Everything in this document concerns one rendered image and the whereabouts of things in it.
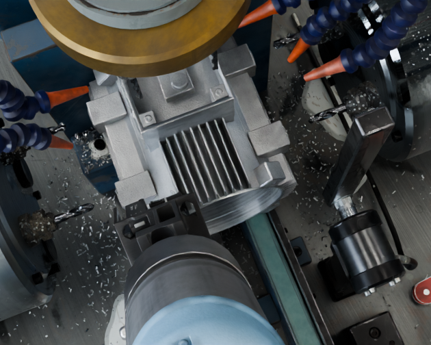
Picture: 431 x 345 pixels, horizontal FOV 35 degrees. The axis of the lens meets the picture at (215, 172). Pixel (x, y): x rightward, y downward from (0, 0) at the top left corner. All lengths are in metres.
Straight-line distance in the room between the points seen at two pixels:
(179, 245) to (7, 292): 0.30
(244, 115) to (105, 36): 0.29
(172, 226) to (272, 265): 0.38
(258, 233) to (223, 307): 0.51
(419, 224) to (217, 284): 0.66
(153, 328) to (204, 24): 0.23
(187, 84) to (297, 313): 0.33
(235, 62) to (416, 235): 0.40
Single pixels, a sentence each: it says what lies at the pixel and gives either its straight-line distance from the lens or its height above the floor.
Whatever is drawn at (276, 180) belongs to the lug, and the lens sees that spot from 0.73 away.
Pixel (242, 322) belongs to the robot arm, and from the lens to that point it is 0.37.
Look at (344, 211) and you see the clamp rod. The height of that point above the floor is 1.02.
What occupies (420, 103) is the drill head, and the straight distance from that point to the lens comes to 0.74.
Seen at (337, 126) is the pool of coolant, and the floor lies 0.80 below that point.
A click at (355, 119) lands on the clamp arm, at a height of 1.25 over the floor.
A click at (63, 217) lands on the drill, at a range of 0.77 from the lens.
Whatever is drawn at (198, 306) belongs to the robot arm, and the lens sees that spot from 0.39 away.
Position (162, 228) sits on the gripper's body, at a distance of 0.52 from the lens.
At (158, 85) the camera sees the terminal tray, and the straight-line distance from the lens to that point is 0.74.
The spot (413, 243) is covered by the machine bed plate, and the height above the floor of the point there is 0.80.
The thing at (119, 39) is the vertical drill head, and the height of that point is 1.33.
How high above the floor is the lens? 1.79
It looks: 74 degrees down
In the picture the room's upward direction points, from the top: 9 degrees counter-clockwise
